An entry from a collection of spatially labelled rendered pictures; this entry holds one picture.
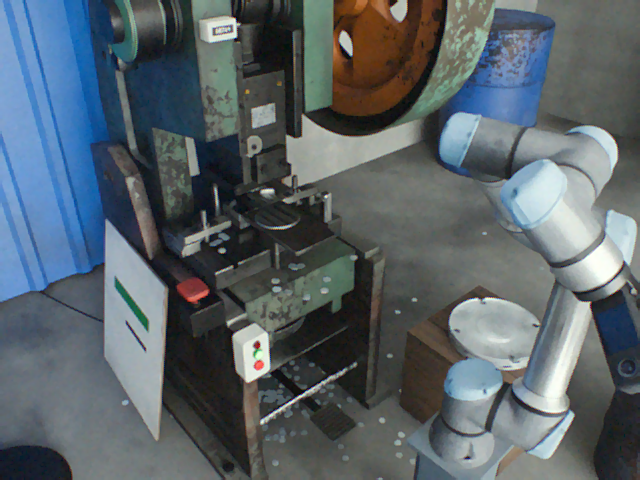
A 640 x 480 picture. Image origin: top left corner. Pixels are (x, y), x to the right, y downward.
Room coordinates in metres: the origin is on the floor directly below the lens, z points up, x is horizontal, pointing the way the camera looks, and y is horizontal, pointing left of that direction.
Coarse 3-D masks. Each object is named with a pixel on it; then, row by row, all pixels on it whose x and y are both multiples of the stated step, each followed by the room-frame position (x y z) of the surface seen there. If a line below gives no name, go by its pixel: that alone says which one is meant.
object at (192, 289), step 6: (186, 282) 1.13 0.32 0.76; (192, 282) 1.12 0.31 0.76; (198, 282) 1.13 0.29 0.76; (180, 288) 1.10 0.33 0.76; (186, 288) 1.10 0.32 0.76; (192, 288) 1.10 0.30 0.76; (198, 288) 1.10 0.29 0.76; (204, 288) 1.10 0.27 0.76; (180, 294) 1.09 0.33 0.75; (186, 294) 1.08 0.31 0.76; (192, 294) 1.08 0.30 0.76; (198, 294) 1.08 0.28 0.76; (204, 294) 1.09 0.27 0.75; (192, 300) 1.07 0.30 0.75
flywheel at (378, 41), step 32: (352, 0) 1.67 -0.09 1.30; (384, 0) 1.64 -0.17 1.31; (416, 0) 1.54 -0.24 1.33; (352, 32) 1.72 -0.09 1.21; (384, 32) 1.62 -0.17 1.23; (416, 32) 1.53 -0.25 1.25; (352, 64) 1.71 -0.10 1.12; (384, 64) 1.61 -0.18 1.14; (416, 64) 1.48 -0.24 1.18; (352, 96) 1.66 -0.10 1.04; (384, 96) 1.56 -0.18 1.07; (416, 96) 1.56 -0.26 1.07
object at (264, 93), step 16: (256, 64) 1.47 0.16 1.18; (256, 80) 1.42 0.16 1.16; (272, 80) 1.45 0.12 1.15; (256, 96) 1.42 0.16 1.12; (272, 96) 1.45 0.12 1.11; (256, 112) 1.42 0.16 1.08; (272, 112) 1.45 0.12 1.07; (256, 128) 1.42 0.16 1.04; (272, 128) 1.45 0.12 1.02; (256, 144) 1.40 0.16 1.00; (272, 144) 1.45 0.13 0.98; (224, 160) 1.45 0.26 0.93; (240, 160) 1.39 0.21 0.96; (256, 160) 1.38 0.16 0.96; (272, 160) 1.41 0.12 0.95; (240, 176) 1.39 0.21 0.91; (256, 176) 1.38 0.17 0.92; (272, 176) 1.41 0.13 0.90
